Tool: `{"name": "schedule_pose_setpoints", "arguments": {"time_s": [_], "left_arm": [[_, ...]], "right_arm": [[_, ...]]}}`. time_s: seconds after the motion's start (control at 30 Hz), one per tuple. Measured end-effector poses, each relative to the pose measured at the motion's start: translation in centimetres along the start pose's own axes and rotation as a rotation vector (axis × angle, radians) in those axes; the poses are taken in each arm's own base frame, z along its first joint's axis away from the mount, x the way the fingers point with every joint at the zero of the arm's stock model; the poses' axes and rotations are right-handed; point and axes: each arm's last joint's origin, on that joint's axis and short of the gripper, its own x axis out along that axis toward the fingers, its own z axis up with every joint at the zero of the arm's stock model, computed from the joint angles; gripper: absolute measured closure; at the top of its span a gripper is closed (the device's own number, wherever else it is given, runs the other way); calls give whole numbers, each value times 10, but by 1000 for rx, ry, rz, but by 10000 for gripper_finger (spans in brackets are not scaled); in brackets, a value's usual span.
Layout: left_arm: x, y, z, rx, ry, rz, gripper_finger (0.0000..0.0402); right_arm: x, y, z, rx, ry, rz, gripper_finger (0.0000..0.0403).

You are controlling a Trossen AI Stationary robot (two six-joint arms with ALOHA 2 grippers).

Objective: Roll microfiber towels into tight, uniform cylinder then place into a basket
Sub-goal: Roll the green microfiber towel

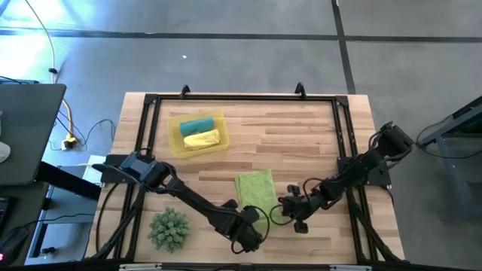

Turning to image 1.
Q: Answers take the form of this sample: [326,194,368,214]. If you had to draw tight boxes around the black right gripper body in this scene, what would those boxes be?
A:
[280,190,325,224]

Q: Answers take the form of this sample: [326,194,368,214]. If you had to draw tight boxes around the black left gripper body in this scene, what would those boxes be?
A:
[227,215,265,246]

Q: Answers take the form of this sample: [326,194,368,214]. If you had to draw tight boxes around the green microfiber towel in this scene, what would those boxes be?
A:
[234,169,283,235]

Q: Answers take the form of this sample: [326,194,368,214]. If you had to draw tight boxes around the yellow microfiber towel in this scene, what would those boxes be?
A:
[183,129,222,151]

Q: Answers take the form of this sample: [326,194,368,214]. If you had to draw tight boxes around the teal microfiber towel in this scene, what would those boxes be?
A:
[178,117,216,138]

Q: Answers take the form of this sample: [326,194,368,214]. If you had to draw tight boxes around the yellow translucent plastic basket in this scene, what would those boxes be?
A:
[166,108,231,160]

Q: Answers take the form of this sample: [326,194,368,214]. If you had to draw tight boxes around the green spiky artificial plant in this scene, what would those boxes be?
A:
[148,206,192,254]

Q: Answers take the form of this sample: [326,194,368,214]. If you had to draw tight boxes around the blue-grey metal cart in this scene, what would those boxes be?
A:
[415,96,482,224]

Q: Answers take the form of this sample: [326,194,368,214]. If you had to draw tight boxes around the grey metal cabinet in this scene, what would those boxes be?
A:
[24,165,99,265]

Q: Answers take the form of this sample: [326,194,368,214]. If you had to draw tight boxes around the black desk beam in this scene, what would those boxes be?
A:
[35,161,102,201]

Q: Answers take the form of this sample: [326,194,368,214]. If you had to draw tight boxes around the black computer mouse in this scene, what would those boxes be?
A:
[0,224,31,266]

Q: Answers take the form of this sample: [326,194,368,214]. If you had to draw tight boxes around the dark grey desk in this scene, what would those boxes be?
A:
[0,83,68,187]

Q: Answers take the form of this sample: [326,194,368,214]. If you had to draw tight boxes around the silver metal bracket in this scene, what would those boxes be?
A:
[119,263,163,271]
[329,264,373,271]

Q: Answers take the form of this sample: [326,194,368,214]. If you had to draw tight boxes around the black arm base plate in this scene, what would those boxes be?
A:
[92,153,152,185]
[337,156,392,187]

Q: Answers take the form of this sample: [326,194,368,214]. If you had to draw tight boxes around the black metal table frame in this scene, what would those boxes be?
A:
[85,82,407,265]

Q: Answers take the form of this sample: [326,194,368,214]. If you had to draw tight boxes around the yellow cable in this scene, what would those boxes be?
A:
[24,0,75,141]

